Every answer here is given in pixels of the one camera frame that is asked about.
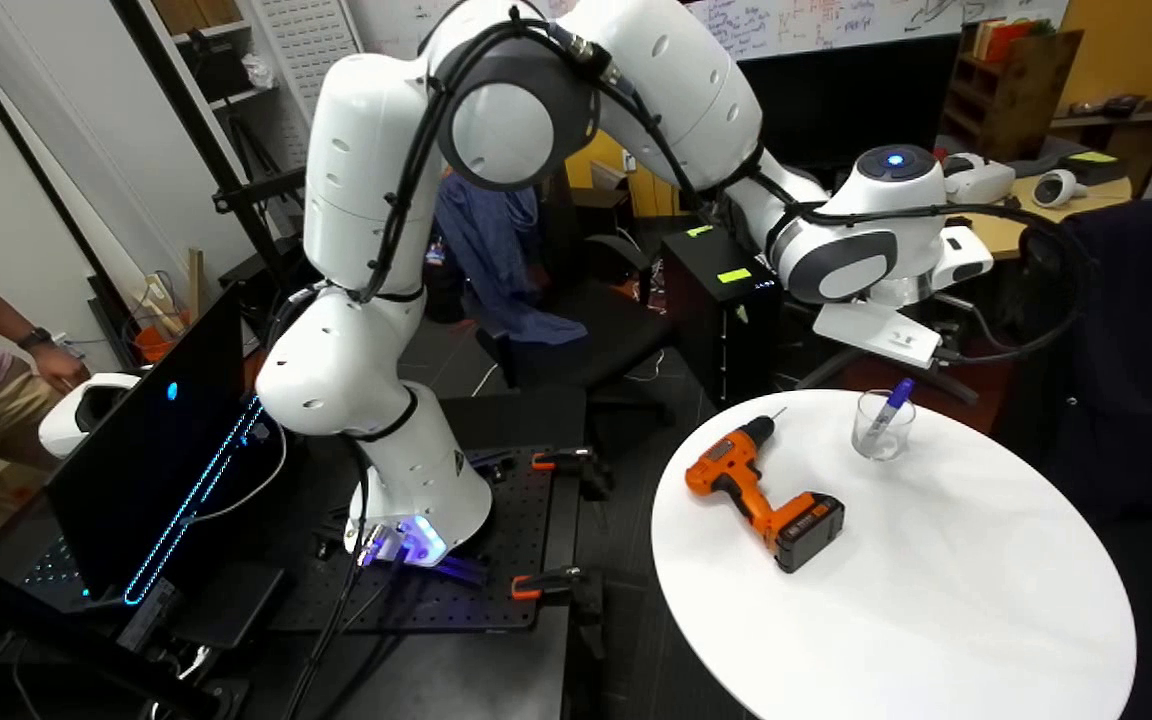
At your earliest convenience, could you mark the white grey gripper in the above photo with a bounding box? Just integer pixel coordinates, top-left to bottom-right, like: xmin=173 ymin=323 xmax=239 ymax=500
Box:
xmin=772 ymin=146 xmax=1015 ymax=369

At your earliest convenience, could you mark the blue capped grey marker pen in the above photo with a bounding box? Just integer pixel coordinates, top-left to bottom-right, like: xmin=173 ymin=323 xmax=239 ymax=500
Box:
xmin=869 ymin=377 xmax=916 ymax=442

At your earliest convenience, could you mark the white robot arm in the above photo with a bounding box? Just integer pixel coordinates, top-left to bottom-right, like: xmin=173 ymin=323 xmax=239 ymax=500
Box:
xmin=255 ymin=0 xmax=993 ymax=569

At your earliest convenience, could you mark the clear plastic cup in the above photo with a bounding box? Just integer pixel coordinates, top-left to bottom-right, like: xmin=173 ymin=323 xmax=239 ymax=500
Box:
xmin=853 ymin=388 xmax=916 ymax=465

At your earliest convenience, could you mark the black chair with blue cloth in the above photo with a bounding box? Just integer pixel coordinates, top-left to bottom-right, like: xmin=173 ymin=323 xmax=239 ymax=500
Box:
xmin=431 ymin=177 xmax=712 ymax=427

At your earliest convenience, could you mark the orange black clamp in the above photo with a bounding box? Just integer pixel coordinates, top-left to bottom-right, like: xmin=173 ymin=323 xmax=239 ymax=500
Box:
xmin=507 ymin=569 xmax=602 ymax=606
xmin=530 ymin=445 xmax=611 ymax=500

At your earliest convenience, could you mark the black laptop screen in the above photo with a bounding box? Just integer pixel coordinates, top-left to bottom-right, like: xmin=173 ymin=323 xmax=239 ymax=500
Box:
xmin=21 ymin=292 xmax=255 ymax=614

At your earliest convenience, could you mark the white game controller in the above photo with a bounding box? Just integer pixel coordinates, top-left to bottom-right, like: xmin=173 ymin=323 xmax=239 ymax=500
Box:
xmin=37 ymin=374 xmax=138 ymax=460

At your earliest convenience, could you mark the orange black cordless drill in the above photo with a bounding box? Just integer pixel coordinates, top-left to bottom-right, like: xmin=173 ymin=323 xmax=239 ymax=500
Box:
xmin=686 ymin=418 xmax=845 ymax=573

